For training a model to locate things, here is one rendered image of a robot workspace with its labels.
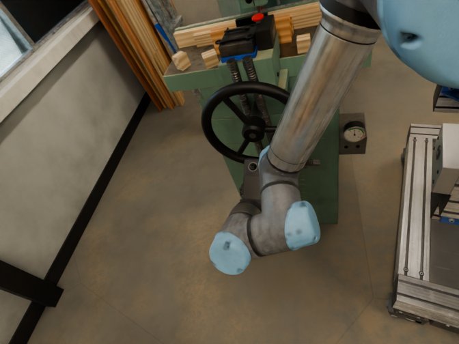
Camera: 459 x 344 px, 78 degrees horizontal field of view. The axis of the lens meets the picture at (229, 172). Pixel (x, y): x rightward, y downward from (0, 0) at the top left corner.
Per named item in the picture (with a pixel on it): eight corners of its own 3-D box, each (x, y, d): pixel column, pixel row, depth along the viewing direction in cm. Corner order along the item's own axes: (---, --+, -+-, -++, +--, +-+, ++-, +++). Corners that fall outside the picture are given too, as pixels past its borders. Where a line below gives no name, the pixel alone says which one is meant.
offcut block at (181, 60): (183, 71, 88) (177, 58, 85) (177, 69, 90) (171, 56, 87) (191, 65, 89) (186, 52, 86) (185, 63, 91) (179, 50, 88)
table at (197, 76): (159, 111, 88) (150, 95, 84) (187, 59, 106) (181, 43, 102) (376, 88, 68) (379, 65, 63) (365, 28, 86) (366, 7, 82)
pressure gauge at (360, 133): (343, 147, 89) (343, 127, 83) (342, 138, 91) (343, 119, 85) (365, 146, 87) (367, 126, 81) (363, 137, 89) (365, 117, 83)
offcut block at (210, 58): (217, 59, 87) (214, 48, 84) (220, 64, 84) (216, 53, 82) (205, 63, 87) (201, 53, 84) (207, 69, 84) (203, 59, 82)
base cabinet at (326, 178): (248, 221, 152) (204, 121, 100) (262, 143, 187) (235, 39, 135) (338, 224, 137) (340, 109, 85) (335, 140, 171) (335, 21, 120)
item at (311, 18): (197, 47, 96) (192, 35, 93) (198, 44, 97) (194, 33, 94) (398, 10, 76) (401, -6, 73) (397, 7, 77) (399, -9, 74)
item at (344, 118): (339, 155, 96) (339, 138, 90) (338, 130, 103) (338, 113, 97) (366, 154, 93) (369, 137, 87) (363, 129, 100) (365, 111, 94)
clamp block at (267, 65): (225, 95, 78) (215, 66, 72) (234, 68, 86) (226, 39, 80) (279, 89, 73) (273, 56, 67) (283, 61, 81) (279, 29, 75)
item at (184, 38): (178, 48, 100) (173, 34, 96) (180, 45, 101) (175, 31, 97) (366, 13, 80) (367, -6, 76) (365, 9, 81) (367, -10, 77)
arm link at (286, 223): (300, 175, 50) (245, 193, 54) (309, 232, 42) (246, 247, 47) (315, 196, 55) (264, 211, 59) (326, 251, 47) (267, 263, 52)
